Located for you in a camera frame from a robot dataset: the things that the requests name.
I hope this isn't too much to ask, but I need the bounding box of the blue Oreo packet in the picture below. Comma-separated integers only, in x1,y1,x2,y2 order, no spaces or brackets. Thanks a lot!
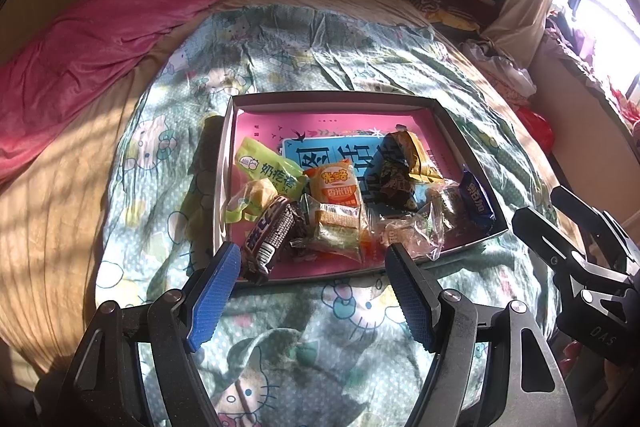
459,166,496,232

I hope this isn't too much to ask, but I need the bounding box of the black green snack packet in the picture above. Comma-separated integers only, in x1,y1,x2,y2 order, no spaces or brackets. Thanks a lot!
362,139,427,212

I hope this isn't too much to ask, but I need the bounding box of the brown Snickers bar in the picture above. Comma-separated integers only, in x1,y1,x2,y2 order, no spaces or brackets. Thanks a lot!
241,196,307,284

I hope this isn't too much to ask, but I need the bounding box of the clear wrapped red candy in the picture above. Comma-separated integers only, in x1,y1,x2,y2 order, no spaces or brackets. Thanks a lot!
376,210,445,261

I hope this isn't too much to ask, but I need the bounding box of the orange rice cracker packet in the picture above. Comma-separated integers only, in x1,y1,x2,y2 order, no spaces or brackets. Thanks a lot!
304,159,362,208

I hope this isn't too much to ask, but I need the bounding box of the pink duvet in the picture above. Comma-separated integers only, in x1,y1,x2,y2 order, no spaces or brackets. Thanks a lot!
1,0,218,180

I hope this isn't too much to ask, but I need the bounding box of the green clear pastry packet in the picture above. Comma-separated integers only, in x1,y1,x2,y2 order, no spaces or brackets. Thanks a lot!
303,198,371,265

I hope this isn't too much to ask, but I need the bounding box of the green milk candy packet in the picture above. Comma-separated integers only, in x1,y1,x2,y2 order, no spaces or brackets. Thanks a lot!
224,136,308,225

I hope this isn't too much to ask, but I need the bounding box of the clear wrapped brown snack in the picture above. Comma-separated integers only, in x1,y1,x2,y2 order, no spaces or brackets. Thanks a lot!
426,179,468,233

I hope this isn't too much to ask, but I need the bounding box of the red plastic bag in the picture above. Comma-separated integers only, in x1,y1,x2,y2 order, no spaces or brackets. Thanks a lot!
515,106,555,155

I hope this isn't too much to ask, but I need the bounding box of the yellow wafer packet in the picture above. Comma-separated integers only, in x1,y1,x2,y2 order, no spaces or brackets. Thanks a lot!
384,126,444,183

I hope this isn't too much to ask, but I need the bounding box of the grey shallow cardboard box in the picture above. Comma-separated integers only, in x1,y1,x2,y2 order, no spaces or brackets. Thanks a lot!
213,91,509,258

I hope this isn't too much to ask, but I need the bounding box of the right hand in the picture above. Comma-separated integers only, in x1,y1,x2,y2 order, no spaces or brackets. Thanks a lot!
559,340,604,388

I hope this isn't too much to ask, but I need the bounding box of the pink and blue book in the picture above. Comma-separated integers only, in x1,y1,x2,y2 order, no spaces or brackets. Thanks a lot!
214,104,470,284

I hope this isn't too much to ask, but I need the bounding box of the white plastic bag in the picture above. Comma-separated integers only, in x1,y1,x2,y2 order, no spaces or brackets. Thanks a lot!
460,39,537,98

